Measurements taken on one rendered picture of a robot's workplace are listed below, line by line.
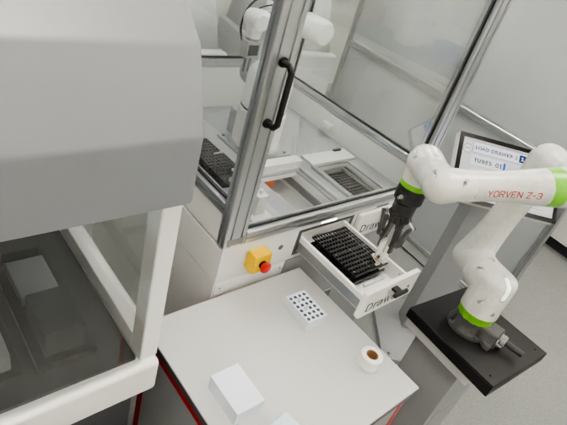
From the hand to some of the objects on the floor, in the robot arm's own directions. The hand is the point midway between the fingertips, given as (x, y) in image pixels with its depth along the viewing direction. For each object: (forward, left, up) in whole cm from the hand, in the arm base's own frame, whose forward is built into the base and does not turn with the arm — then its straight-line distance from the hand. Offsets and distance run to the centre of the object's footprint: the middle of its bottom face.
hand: (384, 249), depth 165 cm
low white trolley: (-1, +42, -99) cm, 107 cm away
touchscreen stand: (-2, -94, -93) cm, 132 cm away
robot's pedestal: (-31, -21, -97) cm, 104 cm away
